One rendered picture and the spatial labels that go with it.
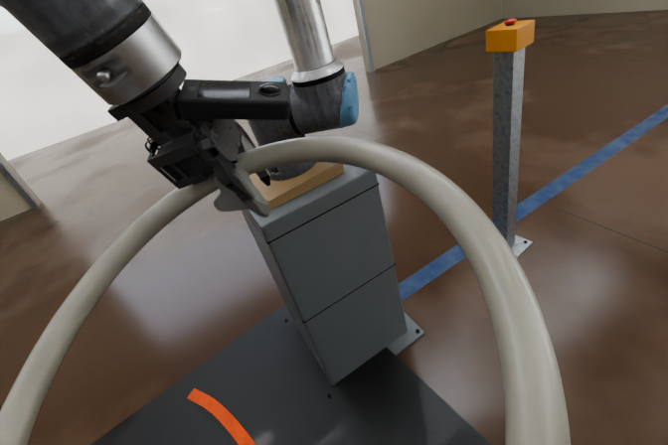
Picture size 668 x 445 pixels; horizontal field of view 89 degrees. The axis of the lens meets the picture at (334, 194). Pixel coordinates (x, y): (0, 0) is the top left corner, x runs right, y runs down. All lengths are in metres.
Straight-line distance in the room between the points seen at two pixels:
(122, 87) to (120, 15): 0.06
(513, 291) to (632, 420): 1.36
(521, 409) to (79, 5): 0.40
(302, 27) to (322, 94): 0.17
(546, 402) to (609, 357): 1.47
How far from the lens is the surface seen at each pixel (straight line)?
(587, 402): 1.58
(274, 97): 0.38
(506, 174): 1.70
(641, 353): 1.75
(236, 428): 1.65
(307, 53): 0.93
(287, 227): 1.00
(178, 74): 0.39
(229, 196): 0.45
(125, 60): 0.36
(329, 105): 0.94
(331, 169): 1.06
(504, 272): 0.25
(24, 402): 0.49
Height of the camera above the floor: 1.37
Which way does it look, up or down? 31 degrees down
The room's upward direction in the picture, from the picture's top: 16 degrees counter-clockwise
